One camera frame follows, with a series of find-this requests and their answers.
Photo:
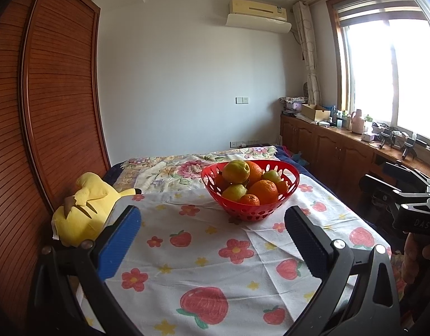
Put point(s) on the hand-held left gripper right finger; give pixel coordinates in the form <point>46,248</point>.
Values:
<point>302,238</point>

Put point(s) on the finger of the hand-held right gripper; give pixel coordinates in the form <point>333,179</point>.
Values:
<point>379,187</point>
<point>407,175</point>

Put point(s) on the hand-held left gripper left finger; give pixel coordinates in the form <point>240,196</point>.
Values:
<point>118,241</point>

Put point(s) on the small tangerine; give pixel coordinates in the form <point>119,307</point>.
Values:
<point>249,200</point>
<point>281,186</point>
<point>220,182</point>

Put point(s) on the large orange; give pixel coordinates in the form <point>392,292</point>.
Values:
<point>264,191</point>
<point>255,172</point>

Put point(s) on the green apple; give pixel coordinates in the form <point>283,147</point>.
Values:
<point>271,175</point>

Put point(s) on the yellow-green pear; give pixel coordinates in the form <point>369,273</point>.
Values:
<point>236,171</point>
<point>234,191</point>

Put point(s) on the red perforated plastic basket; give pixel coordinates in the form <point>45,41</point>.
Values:
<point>220,201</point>

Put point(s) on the person's right hand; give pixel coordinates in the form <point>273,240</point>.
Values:
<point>419,259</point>

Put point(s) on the small black tripod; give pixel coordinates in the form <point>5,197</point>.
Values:
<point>409,147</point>
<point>387,137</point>

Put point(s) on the small white box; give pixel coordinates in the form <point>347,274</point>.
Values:
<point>368,137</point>

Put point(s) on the yellow plush toy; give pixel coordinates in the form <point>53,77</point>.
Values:
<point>85,199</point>

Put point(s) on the wooden cabinet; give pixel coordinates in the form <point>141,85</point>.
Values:
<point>327,147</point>

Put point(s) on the pink jug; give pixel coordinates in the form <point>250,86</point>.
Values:
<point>358,122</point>

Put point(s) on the blue plush toy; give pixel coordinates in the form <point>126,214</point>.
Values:
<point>299,158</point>

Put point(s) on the floral quilt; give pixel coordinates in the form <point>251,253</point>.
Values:
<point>159,171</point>

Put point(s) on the white fruit-print tablecloth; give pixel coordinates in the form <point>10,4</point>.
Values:
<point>201,245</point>

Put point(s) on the open cardboard box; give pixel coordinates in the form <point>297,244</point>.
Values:
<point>316,112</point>

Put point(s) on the wooden framed window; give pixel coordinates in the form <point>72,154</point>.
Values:
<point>393,73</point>

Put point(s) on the folded floral cloth pile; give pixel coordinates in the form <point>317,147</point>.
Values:
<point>293,100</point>

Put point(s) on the patterned beige curtain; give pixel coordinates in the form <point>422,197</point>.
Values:
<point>307,52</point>

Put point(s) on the wooden louvred wardrobe door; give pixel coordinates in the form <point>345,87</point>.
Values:
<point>8,112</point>
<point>61,94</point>

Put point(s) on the beige air conditioner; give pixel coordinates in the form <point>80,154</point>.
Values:
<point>258,8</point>

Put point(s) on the wall socket strip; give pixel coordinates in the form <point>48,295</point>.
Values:
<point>246,143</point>

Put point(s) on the white wall switch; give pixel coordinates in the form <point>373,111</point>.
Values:
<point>242,100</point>

